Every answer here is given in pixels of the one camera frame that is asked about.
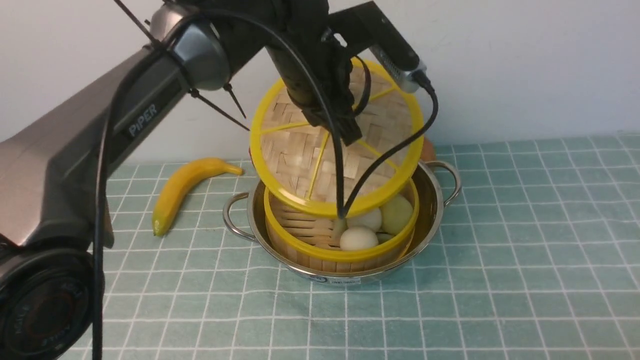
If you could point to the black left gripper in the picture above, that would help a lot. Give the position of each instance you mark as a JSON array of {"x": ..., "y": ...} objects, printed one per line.
[{"x": 305, "y": 23}]

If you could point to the bamboo steamer lid yellow rim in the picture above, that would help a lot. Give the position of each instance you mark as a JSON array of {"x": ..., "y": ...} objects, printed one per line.
[{"x": 296, "y": 161}]

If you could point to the bamboo steamer basket yellow rim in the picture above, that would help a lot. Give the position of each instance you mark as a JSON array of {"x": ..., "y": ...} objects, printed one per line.
[{"x": 325, "y": 250}]

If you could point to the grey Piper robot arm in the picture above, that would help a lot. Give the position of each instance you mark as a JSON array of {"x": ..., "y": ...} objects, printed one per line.
[{"x": 55, "y": 220}]

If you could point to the stainless steel pot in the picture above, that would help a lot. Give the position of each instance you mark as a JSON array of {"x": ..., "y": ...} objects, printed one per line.
[{"x": 437, "y": 184}]

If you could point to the brown potato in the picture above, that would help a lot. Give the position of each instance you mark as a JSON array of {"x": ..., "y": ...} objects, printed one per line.
[{"x": 428, "y": 151}]

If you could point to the yellow plastic banana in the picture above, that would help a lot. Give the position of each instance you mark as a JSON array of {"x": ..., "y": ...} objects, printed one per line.
[{"x": 179, "y": 185}]

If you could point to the white round bun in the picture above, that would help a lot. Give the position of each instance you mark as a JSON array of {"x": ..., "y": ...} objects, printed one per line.
[
  {"x": 372, "y": 220},
  {"x": 357, "y": 239}
]

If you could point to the pale green round bun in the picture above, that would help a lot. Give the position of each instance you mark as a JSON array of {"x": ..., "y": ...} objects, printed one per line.
[{"x": 396, "y": 214}]

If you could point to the green checked tablecloth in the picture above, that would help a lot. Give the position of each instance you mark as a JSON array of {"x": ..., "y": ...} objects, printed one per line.
[{"x": 537, "y": 259}]

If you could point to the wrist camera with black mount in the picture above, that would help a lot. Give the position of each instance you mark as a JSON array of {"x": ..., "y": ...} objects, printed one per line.
[{"x": 366, "y": 27}]

